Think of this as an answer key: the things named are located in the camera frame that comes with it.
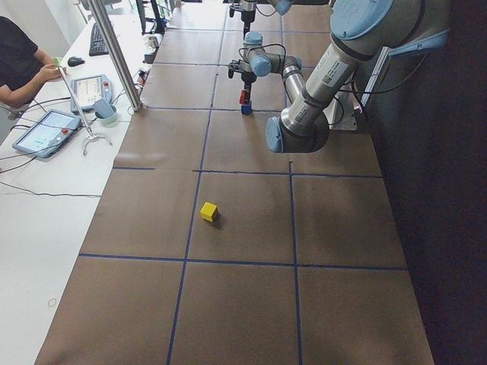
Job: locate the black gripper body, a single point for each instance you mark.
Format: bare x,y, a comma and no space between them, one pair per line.
248,17
247,78

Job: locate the red wooden cube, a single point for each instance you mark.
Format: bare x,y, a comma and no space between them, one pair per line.
241,98

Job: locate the blue wooden cube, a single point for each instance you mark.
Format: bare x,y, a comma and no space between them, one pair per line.
246,109

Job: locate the yellow wooden cube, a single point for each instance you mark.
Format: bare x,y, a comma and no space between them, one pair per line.
209,212

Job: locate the metal cup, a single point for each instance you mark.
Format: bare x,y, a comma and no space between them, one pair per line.
153,42

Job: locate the black keyboard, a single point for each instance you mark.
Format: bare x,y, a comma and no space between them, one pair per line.
97,46

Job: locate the far teach pendant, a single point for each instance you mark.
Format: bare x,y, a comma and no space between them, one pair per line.
91,89

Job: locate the teach pendant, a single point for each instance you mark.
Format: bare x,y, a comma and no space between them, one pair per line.
48,134
91,89

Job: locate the black computer mouse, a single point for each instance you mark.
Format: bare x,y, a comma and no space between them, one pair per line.
75,61

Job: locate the reacher grabber stick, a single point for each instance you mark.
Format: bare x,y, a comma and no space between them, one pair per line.
92,137

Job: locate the near teach pendant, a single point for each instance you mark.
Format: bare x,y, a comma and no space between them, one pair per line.
48,134

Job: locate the person in black shirt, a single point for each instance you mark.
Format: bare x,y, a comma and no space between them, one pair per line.
25,67

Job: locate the aluminium frame post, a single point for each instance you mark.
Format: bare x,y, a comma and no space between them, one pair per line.
102,19

